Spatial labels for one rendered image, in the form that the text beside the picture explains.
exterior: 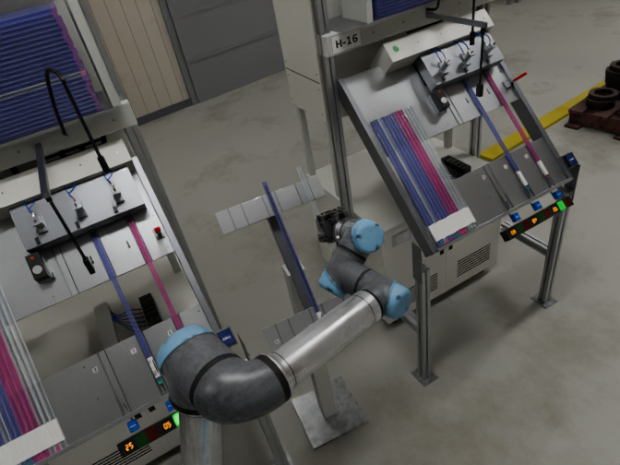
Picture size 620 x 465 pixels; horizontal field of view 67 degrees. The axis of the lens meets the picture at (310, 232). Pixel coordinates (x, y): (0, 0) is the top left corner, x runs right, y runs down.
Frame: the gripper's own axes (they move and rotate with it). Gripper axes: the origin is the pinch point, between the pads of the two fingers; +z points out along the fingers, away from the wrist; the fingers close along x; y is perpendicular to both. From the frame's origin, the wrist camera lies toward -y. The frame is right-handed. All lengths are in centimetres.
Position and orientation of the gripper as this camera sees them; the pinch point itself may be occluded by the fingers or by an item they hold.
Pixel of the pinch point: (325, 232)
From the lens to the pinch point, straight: 139.8
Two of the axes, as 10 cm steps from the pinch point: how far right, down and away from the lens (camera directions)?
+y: -3.2, -9.3, -1.8
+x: -9.0, 3.6, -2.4
